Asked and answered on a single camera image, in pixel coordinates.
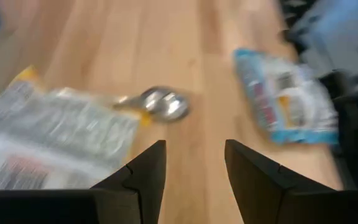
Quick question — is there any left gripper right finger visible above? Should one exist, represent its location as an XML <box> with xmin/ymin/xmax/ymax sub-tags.
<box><xmin>224</xmin><ymin>138</ymin><xmax>358</xmax><ymax>224</ymax></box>

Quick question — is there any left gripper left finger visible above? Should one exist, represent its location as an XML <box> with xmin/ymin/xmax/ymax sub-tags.
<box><xmin>0</xmin><ymin>139</ymin><xmax>168</xmax><ymax>224</ymax></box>

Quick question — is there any yellow ramen packet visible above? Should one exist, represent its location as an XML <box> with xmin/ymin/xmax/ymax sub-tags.
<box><xmin>0</xmin><ymin>64</ymin><xmax>152</xmax><ymax>191</ymax></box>

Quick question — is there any blue ramen packet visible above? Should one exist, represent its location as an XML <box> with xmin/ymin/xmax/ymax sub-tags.
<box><xmin>232</xmin><ymin>47</ymin><xmax>341</xmax><ymax>146</ymax></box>

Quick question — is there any shiny metal spoon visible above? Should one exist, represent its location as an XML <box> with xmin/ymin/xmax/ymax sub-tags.
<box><xmin>112</xmin><ymin>86</ymin><xmax>191</xmax><ymax>123</ymax></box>

